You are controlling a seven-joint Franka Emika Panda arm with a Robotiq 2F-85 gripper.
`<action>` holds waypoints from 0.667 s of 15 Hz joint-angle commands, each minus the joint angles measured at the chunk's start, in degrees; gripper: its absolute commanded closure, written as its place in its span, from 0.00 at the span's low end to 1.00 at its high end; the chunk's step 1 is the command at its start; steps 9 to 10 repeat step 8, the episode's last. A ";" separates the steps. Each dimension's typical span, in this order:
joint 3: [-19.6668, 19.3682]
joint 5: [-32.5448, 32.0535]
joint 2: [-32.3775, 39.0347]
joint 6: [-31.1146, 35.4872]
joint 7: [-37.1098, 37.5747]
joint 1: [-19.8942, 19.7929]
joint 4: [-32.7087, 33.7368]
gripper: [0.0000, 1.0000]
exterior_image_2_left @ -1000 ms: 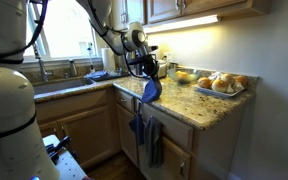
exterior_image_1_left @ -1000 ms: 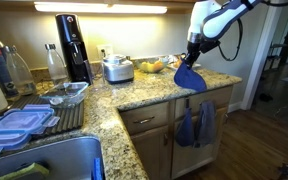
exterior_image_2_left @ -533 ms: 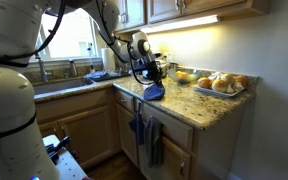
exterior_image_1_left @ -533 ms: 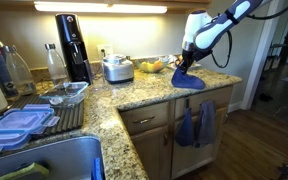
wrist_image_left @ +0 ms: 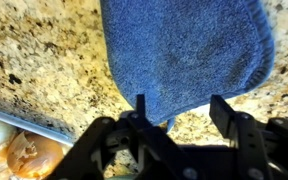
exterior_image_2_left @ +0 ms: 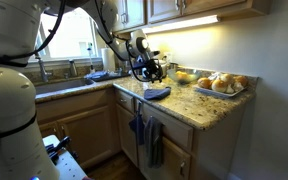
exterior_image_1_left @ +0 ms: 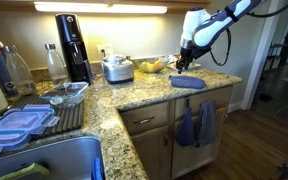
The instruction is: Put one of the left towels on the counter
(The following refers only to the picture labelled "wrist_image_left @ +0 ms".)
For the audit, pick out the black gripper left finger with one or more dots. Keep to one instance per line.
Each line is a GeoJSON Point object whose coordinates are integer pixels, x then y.
{"type": "Point", "coordinates": [157, 150]}

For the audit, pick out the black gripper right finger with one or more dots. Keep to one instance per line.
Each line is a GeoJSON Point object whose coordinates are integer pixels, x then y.
{"type": "Point", "coordinates": [247, 143]}

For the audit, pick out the white rectangular plate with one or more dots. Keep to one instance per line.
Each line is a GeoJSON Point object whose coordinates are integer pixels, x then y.
{"type": "Point", "coordinates": [24, 125]}

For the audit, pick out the blue terry towel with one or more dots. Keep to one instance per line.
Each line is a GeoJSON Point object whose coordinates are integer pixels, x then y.
{"type": "Point", "coordinates": [184, 50]}

